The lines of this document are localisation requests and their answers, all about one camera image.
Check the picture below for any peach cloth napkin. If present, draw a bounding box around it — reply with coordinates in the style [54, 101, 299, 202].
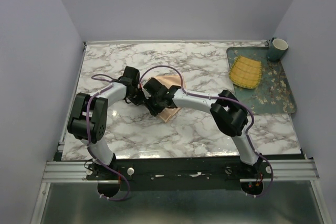
[149, 74, 186, 123]

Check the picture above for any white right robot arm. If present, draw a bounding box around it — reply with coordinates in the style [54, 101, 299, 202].
[143, 78, 263, 178]

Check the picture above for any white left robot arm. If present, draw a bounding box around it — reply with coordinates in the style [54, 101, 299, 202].
[67, 67, 144, 179]

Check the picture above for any yellow woven coaster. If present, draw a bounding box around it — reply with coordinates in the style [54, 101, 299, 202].
[229, 56, 262, 89]

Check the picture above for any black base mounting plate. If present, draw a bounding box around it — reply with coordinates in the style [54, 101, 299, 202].
[86, 156, 271, 192]

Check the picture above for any floral teal tray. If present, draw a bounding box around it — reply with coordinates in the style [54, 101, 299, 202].
[226, 47, 297, 114]

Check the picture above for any teal mug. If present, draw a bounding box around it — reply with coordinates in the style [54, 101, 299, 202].
[266, 37, 289, 62]

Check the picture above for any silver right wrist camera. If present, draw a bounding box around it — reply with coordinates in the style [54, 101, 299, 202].
[142, 89, 151, 99]

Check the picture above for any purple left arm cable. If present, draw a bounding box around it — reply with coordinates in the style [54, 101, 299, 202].
[85, 73, 132, 201]

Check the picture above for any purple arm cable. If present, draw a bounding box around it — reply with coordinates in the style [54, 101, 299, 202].
[85, 73, 132, 201]
[139, 66, 275, 198]

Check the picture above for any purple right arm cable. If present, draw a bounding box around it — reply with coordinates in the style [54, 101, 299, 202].
[139, 66, 275, 198]

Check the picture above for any aluminium frame rail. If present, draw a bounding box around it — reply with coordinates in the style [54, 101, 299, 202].
[42, 159, 320, 184]

